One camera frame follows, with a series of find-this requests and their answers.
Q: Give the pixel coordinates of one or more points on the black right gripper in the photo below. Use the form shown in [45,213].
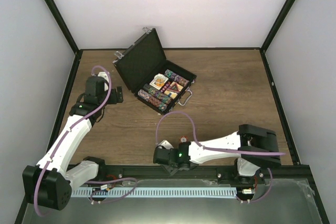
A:
[170,170]

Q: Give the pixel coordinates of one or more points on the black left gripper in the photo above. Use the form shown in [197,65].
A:
[114,100]

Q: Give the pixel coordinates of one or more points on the blue orange chip row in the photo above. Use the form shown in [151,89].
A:
[152,100]

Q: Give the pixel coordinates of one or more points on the black poker set case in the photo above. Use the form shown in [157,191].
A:
[146,58]

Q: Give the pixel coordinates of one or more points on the orange big blind button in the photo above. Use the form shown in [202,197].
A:
[159,81]

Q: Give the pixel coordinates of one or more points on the red black triangular button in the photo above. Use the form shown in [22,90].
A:
[175,87]

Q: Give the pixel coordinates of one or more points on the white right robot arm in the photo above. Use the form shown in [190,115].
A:
[253,148]

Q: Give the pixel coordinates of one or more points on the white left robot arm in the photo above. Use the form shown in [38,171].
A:
[50,182]

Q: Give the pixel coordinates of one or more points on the red poker chip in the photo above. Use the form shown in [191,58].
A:
[183,139]

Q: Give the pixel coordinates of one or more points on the mixed colour chip row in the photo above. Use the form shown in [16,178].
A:
[157,94]

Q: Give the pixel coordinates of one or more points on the white playing card deck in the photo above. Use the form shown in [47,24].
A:
[152,82]

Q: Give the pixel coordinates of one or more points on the red dice row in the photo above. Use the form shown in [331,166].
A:
[165,87]

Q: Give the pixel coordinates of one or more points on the blue yellow card box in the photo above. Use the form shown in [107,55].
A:
[172,95]

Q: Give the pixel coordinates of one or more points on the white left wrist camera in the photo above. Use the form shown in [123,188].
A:
[103,80]

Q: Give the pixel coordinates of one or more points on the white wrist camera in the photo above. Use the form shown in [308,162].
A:
[103,80]
[165,144]

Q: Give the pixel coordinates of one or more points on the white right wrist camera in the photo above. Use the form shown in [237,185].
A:
[165,144]

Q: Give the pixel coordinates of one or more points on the light blue slotted rail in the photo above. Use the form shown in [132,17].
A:
[159,192]

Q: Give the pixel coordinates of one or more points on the black enclosure frame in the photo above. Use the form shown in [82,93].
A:
[271,35]

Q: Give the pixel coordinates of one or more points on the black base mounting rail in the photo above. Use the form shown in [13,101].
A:
[226,174]

